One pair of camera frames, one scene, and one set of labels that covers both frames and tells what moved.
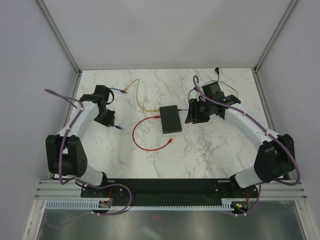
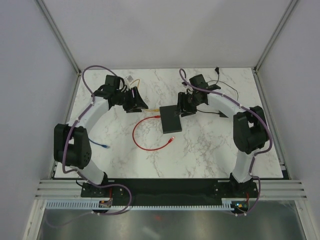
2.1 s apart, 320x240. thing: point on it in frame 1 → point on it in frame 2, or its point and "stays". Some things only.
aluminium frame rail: [54, 189] stays
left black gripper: [109, 122] → [136, 104]
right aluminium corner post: [278, 30] stays
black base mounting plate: [168, 189] stays
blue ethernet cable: [123, 92] → [99, 144]
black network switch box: [171, 122] stays
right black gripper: [194, 116] → [182, 98]
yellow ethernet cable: [141, 107] stays
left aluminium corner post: [59, 36] stays
